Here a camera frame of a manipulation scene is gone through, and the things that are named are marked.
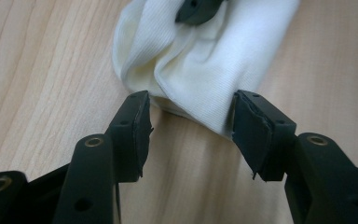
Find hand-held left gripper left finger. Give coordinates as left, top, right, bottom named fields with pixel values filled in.
left=104, top=90, right=155, bottom=184

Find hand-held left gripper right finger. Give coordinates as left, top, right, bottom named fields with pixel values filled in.
left=231, top=89, right=298, bottom=183

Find white ribbed cloth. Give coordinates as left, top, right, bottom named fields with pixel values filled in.
left=111, top=0, right=302, bottom=140

